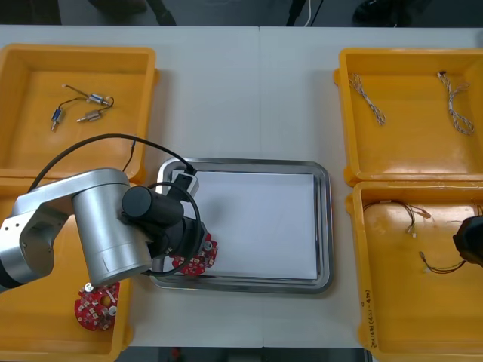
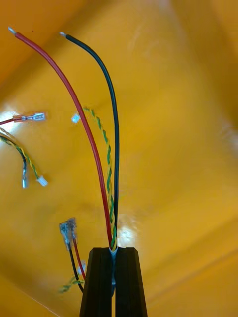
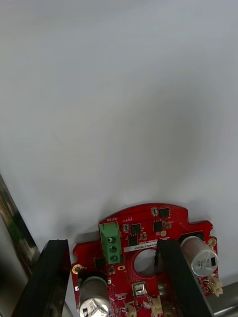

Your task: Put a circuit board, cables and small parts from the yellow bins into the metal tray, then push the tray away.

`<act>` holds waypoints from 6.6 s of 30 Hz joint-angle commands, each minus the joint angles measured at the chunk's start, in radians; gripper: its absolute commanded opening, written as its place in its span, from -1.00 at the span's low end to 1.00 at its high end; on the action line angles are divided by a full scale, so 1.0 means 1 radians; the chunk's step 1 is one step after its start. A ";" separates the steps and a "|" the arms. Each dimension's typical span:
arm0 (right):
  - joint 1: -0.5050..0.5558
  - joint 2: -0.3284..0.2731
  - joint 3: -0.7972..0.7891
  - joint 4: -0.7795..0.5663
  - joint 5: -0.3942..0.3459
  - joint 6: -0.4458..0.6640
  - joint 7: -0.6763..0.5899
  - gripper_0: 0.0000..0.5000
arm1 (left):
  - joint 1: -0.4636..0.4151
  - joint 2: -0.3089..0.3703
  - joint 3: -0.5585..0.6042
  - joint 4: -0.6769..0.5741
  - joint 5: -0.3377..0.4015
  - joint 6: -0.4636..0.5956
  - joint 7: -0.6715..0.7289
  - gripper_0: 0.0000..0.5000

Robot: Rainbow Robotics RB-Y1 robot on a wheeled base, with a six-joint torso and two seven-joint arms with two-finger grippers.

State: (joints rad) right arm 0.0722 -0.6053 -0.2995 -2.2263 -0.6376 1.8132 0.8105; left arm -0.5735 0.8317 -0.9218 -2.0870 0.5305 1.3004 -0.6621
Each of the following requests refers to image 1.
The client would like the yellow-orange plastic bin with handwriting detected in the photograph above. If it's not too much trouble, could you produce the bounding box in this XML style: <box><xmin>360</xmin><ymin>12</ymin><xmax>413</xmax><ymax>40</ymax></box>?
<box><xmin>345</xmin><ymin>180</ymin><xmax>483</xmax><ymax>362</ymax></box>

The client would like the blue-white harness with black connector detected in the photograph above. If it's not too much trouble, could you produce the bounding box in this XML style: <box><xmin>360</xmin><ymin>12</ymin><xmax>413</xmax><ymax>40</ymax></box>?
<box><xmin>436</xmin><ymin>70</ymin><xmax>475</xmax><ymax>135</ymax></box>

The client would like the black chair leg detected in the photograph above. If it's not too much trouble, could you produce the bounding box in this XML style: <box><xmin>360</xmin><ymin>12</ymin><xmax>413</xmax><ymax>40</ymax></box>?
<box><xmin>146</xmin><ymin>0</ymin><xmax>178</xmax><ymax>26</ymax></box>

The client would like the white paper sheet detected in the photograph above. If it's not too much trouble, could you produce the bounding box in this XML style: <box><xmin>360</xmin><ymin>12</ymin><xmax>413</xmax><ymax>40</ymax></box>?
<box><xmin>180</xmin><ymin>170</ymin><xmax>318</xmax><ymax>281</ymax></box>

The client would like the red-black-green wire harness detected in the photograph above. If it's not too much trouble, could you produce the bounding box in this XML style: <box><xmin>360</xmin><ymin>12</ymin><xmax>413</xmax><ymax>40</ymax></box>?
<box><xmin>418</xmin><ymin>250</ymin><xmax>469</xmax><ymax>275</ymax></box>

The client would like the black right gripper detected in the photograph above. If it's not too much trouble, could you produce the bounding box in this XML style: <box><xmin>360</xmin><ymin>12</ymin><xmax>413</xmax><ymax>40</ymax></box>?
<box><xmin>451</xmin><ymin>214</ymin><xmax>483</xmax><ymax>268</ymax></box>

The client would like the steel tray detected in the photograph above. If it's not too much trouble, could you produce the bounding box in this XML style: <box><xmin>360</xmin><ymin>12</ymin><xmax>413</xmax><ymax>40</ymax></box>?
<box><xmin>149</xmin><ymin>157</ymin><xmax>334</xmax><ymax>296</ymax></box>

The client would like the red-brown wire harness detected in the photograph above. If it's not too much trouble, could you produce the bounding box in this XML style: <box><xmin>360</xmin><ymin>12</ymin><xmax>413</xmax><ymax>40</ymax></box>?
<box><xmin>363</xmin><ymin>200</ymin><xmax>432</xmax><ymax>238</ymax></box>

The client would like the solenoid with blue label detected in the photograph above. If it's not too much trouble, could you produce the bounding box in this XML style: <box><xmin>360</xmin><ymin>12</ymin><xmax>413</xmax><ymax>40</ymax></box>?
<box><xmin>61</xmin><ymin>84</ymin><xmax>106</xmax><ymax>106</ymax></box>
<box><xmin>50</xmin><ymin>97</ymin><xmax>91</xmax><ymax>133</ymax></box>

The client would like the plain metal solenoid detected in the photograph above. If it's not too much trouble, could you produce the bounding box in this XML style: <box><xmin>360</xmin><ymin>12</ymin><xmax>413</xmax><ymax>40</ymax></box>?
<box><xmin>76</xmin><ymin>96</ymin><xmax>115</xmax><ymax>124</ymax></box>

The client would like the round red circuit board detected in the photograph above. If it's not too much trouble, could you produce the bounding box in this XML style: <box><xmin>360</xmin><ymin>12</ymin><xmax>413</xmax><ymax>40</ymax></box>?
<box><xmin>168</xmin><ymin>232</ymin><xmax>222</xmax><ymax>278</ymax></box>
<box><xmin>74</xmin><ymin>281</ymin><xmax>122</xmax><ymax>332</ymax></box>

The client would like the blue-white twisted wire harness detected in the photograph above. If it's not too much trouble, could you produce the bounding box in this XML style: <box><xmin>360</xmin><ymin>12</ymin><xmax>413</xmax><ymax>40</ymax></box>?
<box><xmin>348</xmin><ymin>72</ymin><xmax>387</xmax><ymax>127</ymax></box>

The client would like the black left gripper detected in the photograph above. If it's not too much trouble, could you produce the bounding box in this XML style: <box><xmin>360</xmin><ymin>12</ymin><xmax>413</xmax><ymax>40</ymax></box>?
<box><xmin>149</xmin><ymin>215</ymin><xmax>211</xmax><ymax>265</ymax></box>

